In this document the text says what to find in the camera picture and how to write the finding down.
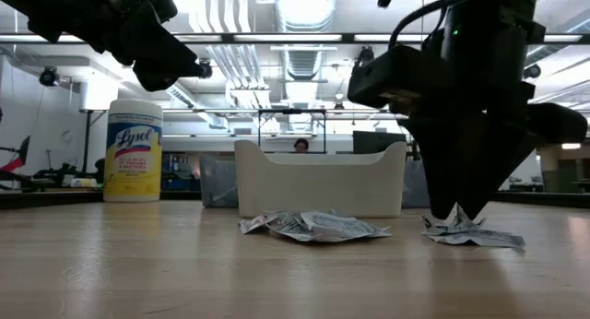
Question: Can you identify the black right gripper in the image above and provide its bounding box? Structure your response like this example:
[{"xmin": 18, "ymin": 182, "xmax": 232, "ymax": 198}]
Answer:
[{"xmin": 391, "ymin": 0, "xmax": 589, "ymax": 221}]

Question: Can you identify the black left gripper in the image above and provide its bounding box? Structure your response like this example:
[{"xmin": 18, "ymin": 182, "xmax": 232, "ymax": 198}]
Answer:
[{"xmin": 0, "ymin": 0, "xmax": 207, "ymax": 92}]

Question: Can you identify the small white printed packet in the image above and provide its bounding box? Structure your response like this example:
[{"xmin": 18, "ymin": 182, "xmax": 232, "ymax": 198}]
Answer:
[
  {"xmin": 238, "ymin": 212, "xmax": 283, "ymax": 235},
  {"xmin": 420, "ymin": 206, "xmax": 527, "ymax": 250},
  {"xmin": 265, "ymin": 210, "xmax": 393, "ymax": 243}
]

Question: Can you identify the white plastic bin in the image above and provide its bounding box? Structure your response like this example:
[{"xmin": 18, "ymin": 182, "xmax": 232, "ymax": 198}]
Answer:
[{"xmin": 233, "ymin": 140, "xmax": 408, "ymax": 219}]

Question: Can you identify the black computer monitor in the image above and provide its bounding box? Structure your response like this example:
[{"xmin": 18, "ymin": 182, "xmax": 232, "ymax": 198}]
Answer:
[{"xmin": 352, "ymin": 130, "xmax": 407, "ymax": 155}]

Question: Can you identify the yellow Lysol wipes canister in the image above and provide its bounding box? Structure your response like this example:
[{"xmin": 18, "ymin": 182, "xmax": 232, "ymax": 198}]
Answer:
[{"xmin": 102, "ymin": 97, "xmax": 164, "ymax": 203}]

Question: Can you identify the blue storage shelf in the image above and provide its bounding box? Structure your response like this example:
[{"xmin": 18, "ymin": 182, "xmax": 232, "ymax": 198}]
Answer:
[{"xmin": 160, "ymin": 151, "xmax": 202, "ymax": 192}]

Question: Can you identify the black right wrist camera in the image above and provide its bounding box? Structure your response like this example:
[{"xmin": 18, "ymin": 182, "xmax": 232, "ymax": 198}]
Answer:
[{"xmin": 347, "ymin": 43, "xmax": 444, "ymax": 112}]

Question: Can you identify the black hanging camera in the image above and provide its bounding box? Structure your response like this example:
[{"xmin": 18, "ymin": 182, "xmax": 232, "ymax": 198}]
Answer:
[{"xmin": 357, "ymin": 45, "xmax": 375, "ymax": 67}]

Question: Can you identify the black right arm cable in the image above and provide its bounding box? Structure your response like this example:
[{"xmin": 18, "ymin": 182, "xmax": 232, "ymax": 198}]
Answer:
[{"xmin": 387, "ymin": 0, "xmax": 480, "ymax": 51}]

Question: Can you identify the red handled tool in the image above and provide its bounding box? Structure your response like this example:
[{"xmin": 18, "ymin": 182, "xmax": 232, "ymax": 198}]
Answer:
[{"xmin": 0, "ymin": 135, "xmax": 31, "ymax": 191}]

